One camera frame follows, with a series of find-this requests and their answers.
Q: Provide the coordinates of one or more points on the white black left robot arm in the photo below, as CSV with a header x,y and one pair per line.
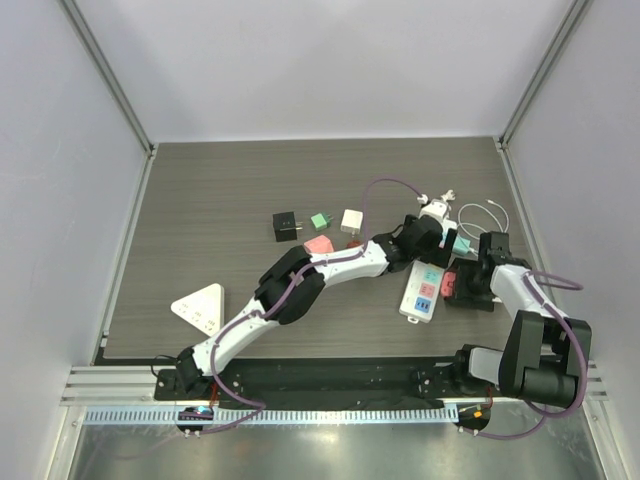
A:
x,y
287,291

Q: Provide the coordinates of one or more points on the white perforated cable duct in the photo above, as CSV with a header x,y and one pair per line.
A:
x,y
198,416

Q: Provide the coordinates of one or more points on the aluminium frame post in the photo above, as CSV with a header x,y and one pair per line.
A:
x,y
561,38
95,53

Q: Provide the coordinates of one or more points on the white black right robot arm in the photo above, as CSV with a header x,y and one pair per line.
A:
x,y
545,357

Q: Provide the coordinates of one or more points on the green USB charger plug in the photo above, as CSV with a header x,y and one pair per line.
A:
x,y
320,221

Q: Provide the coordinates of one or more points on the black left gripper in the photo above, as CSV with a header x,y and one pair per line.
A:
x,y
437,255

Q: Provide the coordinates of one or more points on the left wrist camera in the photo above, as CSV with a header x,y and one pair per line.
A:
x,y
436,208

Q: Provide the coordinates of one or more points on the aluminium left frame post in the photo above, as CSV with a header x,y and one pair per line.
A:
x,y
95,53

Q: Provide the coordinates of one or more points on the pink cube adapter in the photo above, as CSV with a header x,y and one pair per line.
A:
x,y
319,245

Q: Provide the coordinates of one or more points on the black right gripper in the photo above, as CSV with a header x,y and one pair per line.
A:
x,y
460,284

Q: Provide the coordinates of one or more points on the white power strip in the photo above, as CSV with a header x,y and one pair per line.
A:
x,y
421,292

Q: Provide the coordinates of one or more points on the black cube socket adapter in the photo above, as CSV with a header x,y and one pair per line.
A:
x,y
285,226

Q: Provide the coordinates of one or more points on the white triangular power socket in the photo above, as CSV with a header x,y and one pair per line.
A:
x,y
202,309

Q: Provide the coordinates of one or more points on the teal small charger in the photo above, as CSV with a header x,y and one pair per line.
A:
x,y
462,246

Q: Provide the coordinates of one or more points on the aluminium right frame post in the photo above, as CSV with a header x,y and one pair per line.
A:
x,y
561,38

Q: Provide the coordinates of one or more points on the white USB wall charger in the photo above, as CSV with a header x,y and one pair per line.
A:
x,y
352,221

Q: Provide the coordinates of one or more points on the aluminium front frame rail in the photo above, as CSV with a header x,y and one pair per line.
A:
x,y
140,384

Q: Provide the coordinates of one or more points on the pink small plug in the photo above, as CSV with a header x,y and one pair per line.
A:
x,y
447,287

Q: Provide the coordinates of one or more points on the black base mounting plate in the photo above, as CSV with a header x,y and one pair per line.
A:
x,y
429,377

